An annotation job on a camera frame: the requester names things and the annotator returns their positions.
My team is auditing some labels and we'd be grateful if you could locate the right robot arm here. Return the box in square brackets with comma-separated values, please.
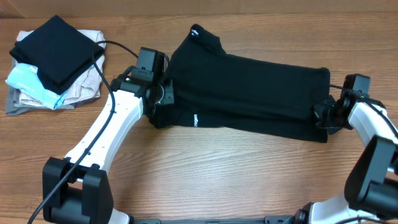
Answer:
[286, 74, 397, 223]

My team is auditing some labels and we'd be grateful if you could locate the folded grey garment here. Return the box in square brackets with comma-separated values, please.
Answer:
[5, 58, 100, 116]

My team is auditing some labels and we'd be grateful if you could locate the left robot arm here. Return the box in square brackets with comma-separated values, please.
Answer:
[38, 47, 174, 224]

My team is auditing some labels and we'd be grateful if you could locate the folded light blue garment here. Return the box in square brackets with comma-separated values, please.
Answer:
[6, 63, 65, 110]

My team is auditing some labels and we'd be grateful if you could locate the black polo shirt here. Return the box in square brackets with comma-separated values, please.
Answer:
[150, 24, 330, 143]

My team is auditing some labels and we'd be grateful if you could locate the folded beige garment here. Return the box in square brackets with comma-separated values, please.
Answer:
[17, 29, 105, 107]

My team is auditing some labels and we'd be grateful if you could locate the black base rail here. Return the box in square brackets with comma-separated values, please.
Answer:
[131, 215, 293, 224]

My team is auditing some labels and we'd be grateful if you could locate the folded black garment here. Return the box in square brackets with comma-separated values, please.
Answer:
[9, 16, 104, 95]

